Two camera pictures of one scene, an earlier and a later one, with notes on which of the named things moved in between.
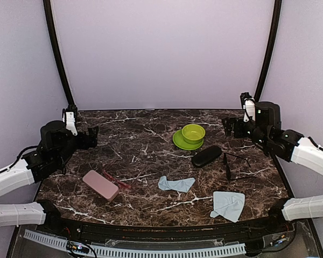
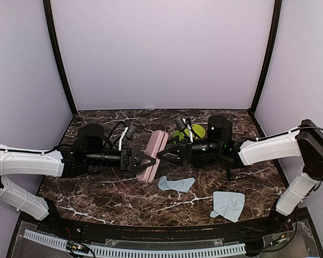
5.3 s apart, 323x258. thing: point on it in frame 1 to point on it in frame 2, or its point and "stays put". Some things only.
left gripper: (85, 144) to (130, 155)
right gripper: (229, 127) to (185, 152)
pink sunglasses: (116, 180) to (128, 188)
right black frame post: (271, 44) stays put
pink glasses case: (102, 185) to (155, 144)
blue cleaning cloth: (182, 185) stays put
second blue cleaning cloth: (229, 205) stays put
